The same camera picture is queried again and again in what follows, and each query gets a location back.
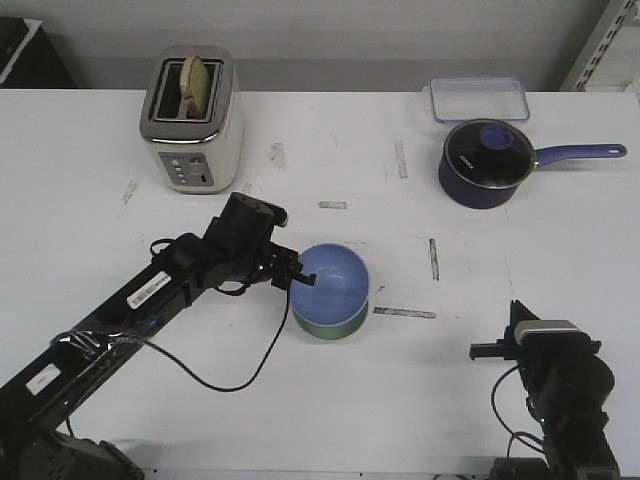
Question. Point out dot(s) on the clear plastic food container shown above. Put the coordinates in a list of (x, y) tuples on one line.
[(458, 99)]

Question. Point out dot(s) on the toast slice in toaster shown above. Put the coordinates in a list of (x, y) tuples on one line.
[(194, 86)]

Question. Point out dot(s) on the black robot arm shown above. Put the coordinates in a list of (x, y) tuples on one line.
[(77, 362), (566, 385)]

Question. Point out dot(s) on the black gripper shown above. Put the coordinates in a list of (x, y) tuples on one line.
[(243, 252), (538, 348)]

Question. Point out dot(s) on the blue plastic bowl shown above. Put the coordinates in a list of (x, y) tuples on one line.
[(342, 277)]

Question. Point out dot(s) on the dark blue saucepan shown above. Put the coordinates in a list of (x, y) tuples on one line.
[(476, 197)]

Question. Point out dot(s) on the green plastic bowl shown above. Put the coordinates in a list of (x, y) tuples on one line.
[(331, 321)]

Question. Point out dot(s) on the glass saucepan lid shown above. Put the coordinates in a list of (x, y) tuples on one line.
[(489, 153)]

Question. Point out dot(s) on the cream two-slot toaster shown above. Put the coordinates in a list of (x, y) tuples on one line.
[(195, 156)]

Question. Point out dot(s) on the white metal shelf rail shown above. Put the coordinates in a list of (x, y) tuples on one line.
[(609, 58)]

